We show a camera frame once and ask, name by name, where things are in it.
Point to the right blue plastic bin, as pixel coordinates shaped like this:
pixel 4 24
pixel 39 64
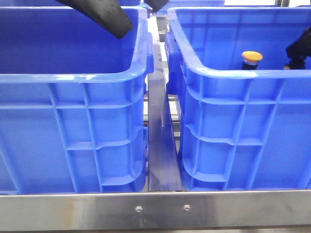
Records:
pixel 241 129

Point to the dark blue divider rail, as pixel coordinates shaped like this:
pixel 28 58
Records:
pixel 163 169

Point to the blue plastic bin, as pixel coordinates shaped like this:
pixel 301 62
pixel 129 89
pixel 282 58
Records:
pixel 71 102
pixel 241 129

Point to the far blue crate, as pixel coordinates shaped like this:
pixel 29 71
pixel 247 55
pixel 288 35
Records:
pixel 190 3

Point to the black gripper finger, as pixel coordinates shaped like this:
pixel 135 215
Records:
pixel 107 13
pixel 156 5

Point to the left blue plastic bin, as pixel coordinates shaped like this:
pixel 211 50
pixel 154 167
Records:
pixel 71 102

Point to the yellow mushroom push button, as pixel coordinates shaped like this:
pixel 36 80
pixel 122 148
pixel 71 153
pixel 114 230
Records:
pixel 251 60

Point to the blue bin behind left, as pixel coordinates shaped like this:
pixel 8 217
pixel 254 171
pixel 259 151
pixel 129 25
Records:
pixel 33 3

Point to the stainless steel front rail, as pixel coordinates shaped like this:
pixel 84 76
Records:
pixel 155 210

